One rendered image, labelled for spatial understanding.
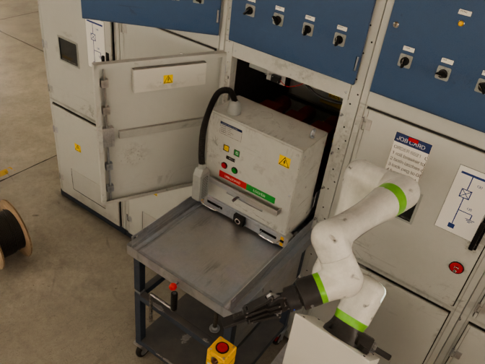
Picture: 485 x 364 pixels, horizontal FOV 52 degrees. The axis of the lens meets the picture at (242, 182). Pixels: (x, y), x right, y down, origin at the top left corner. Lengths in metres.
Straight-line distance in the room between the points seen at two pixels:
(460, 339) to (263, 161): 1.19
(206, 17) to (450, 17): 1.05
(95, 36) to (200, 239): 1.33
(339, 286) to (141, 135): 1.33
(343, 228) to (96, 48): 2.00
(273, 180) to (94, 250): 1.71
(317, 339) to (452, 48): 1.12
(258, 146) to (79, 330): 1.58
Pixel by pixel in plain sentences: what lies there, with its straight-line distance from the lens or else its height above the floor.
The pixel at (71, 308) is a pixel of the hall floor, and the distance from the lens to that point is 3.25.
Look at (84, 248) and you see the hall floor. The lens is 3.60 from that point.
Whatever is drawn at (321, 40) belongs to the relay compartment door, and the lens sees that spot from 2.11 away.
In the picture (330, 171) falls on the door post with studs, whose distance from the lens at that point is 2.32.
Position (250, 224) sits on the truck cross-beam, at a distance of 2.42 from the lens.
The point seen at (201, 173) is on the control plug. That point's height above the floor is 1.11.
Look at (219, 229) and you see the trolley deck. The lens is 2.45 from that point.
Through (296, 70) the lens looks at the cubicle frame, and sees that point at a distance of 2.22.
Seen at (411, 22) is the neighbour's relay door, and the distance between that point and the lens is 1.96.
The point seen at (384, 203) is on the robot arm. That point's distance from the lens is 1.65.
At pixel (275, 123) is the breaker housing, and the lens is 2.25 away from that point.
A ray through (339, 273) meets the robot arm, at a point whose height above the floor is 1.45.
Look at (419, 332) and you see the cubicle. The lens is 2.60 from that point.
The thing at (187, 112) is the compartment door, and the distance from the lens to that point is 2.49.
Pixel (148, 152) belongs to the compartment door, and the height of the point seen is 1.09.
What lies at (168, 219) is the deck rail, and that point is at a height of 0.86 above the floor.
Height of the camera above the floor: 2.45
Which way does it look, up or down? 35 degrees down
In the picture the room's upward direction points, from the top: 8 degrees clockwise
